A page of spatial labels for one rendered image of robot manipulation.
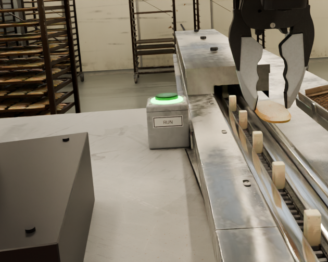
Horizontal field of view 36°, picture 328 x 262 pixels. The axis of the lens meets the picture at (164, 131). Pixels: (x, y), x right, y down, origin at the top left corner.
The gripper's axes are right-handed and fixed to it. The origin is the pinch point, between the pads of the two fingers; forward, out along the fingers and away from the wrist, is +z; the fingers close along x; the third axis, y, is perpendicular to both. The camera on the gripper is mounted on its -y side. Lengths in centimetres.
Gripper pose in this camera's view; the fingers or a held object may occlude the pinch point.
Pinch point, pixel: (271, 100)
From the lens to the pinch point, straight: 62.5
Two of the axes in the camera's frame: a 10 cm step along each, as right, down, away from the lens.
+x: -10.0, 0.6, 0.2
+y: 0.0, -2.5, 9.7
